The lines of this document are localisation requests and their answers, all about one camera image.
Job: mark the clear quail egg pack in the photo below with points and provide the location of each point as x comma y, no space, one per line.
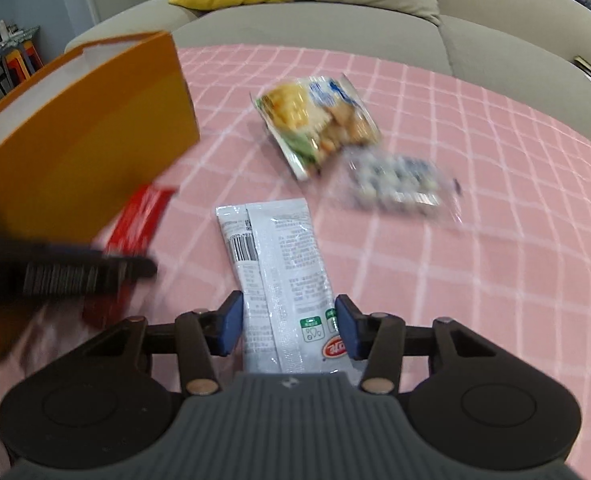
395,185

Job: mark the orange stool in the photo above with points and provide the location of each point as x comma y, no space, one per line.
32,54
17,66

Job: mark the red sausage packet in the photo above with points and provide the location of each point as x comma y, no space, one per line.
140,220

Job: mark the orange cardboard box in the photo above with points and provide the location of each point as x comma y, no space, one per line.
85,145

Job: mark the cluttered side table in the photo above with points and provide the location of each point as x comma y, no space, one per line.
10,40

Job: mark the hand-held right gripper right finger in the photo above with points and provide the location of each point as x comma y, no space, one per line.
348,327

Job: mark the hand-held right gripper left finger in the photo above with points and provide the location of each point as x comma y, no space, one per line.
229,325

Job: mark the white snack packet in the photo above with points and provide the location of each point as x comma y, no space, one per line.
280,260

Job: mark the bread bun bag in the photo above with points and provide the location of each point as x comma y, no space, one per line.
315,120

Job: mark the pink checked tablecloth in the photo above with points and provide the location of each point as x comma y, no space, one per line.
475,285

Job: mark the beige sofa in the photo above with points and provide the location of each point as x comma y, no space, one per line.
350,30

